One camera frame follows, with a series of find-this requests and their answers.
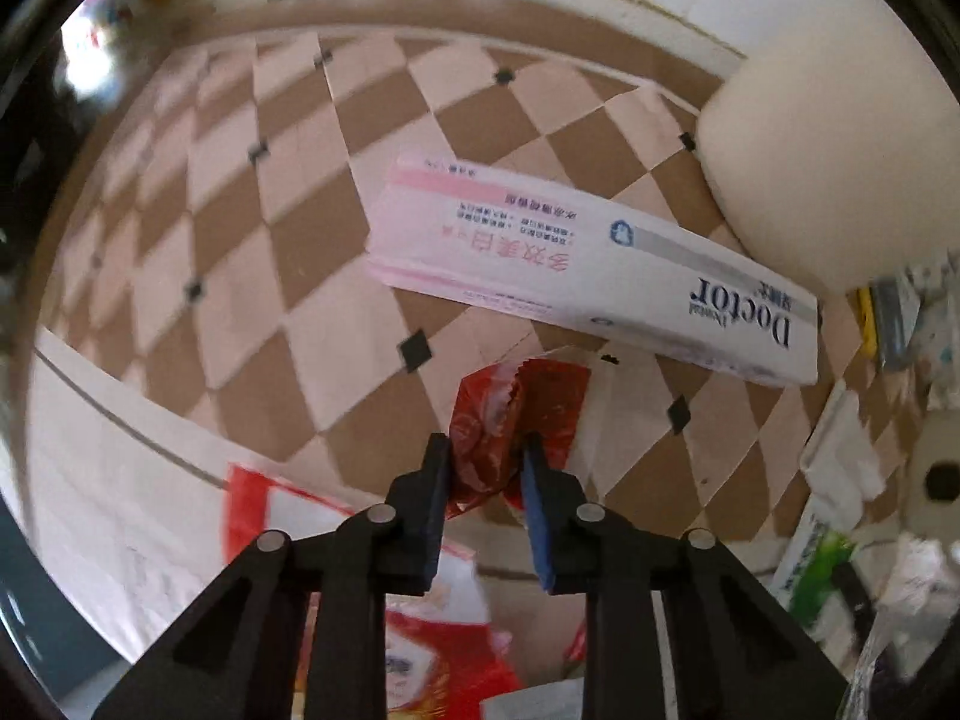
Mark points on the red noodle wrapper bag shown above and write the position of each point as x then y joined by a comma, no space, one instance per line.
477,645

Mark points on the white electric kettle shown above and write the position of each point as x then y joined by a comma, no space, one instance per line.
931,510

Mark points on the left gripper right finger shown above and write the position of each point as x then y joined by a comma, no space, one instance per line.
675,627

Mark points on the checkered counter mat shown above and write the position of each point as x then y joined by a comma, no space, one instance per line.
208,303

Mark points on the white tissue paper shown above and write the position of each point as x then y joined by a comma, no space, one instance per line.
840,463

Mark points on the pink white toothpaste box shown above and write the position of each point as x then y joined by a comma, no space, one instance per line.
546,252

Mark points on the red candy wrapper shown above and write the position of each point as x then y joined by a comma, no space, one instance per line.
495,410

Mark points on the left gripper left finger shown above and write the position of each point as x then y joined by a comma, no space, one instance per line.
283,605

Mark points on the beige chopstick holder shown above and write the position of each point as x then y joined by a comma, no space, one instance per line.
833,155

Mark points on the green white sachet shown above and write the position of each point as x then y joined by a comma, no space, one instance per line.
802,582

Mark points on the dark smartphone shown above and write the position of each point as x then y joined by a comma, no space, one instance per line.
896,307

